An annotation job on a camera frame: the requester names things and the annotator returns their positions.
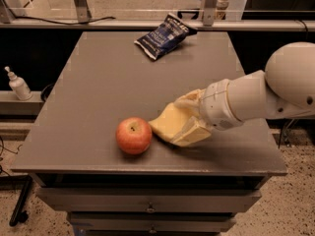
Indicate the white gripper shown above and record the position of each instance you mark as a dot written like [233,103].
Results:
[215,106]

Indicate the yellow sponge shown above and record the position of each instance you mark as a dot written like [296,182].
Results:
[170,122]

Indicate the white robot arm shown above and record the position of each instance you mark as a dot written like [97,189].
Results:
[284,89]

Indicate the red apple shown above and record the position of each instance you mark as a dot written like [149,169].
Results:
[133,135]

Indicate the blue chip bag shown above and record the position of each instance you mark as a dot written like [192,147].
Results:
[166,37]

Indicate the grey drawer cabinet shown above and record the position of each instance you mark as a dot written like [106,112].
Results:
[71,152]

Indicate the white pump bottle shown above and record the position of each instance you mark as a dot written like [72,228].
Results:
[18,85]

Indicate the black stand leg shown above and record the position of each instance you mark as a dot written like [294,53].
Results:
[20,215]

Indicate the metal frame post right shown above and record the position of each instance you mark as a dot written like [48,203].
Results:
[209,12]

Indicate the metal frame post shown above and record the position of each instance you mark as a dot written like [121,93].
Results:
[83,12]
[209,12]

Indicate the metal frame post left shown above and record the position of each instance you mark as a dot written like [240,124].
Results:
[83,12]

